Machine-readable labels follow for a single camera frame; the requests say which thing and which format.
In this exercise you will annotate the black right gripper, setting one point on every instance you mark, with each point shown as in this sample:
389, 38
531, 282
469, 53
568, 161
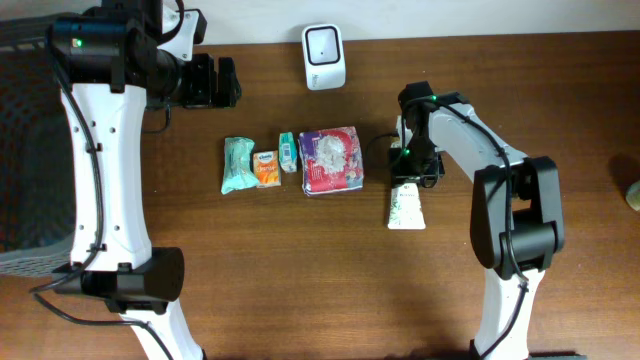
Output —
400, 172

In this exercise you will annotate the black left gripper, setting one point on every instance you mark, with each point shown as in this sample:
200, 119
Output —
206, 93

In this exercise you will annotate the white lotion tube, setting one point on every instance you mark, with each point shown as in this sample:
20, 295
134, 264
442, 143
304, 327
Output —
405, 205

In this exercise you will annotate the light green wipes packet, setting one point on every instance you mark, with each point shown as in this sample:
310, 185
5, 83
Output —
237, 172

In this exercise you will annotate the pink purple snack packet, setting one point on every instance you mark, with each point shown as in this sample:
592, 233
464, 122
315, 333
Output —
332, 161

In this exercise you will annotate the orange tissue pack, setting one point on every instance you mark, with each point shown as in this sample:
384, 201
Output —
266, 169

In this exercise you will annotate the teal tissue pack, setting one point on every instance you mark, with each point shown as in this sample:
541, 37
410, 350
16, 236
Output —
287, 152

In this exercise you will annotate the green lid jar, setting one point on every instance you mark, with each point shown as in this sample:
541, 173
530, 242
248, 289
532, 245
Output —
632, 196

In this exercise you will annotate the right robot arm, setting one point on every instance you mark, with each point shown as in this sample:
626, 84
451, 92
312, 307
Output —
516, 221

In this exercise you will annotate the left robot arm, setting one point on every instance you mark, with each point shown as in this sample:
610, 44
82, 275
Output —
114, 62

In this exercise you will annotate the white barcode scanner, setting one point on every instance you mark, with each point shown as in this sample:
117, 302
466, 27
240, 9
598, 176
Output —
324, 57

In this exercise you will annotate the grey plastic mesh basket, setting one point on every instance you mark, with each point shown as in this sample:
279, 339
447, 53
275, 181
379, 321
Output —
37, 179

